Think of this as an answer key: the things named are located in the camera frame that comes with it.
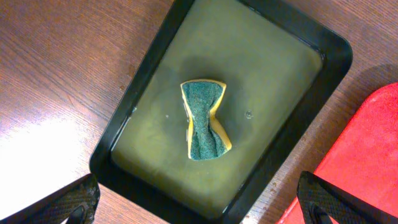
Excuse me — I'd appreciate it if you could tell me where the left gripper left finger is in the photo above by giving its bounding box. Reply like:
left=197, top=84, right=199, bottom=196
left=1, top=174, right=100, bottom=224

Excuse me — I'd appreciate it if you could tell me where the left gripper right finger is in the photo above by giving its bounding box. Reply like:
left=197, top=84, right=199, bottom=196
left=297, top=171, right=397, bottom=224

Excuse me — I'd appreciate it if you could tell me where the green and yellow sponge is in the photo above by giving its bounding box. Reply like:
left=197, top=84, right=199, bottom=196
left=180, top=79, right=232, bottom=161

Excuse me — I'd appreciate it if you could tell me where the red plastic tray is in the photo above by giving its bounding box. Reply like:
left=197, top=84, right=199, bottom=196
left=279, top=83, right=397, bottom=223

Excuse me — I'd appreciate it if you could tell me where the black tray with green water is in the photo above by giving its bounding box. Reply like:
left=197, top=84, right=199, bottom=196
left=90, top=0, right=353, bottom=223

